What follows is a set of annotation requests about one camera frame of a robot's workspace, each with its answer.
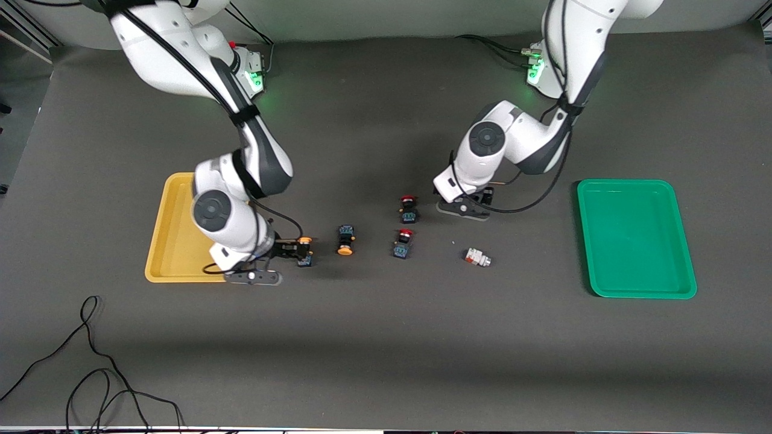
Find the yellow mushroom push button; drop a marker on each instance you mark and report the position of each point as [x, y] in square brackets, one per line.
[345, 240]
[306, 260]

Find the dark grey table mat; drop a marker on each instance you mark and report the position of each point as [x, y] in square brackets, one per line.
[386, 337]

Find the white button with orange mark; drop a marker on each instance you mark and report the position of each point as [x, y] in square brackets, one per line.
[476, 257]

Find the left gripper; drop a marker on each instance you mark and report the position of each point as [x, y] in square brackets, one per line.
[484, 195]

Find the yellow plastic tray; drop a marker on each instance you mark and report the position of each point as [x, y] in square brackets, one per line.
[175, 241]

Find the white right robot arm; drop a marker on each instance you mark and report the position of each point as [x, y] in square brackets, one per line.
[163, 54]

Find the aluminium frame rail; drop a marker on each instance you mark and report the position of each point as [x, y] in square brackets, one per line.
[30, 37]

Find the red mushroom push button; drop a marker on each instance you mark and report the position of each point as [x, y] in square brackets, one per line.
[403, 244]
[408, 210]

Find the green plastic tray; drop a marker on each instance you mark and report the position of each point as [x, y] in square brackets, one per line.
[636, 241]

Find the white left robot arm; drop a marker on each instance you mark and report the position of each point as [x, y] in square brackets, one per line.
[579, 36]

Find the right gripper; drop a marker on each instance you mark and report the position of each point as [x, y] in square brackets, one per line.
[282, 248]

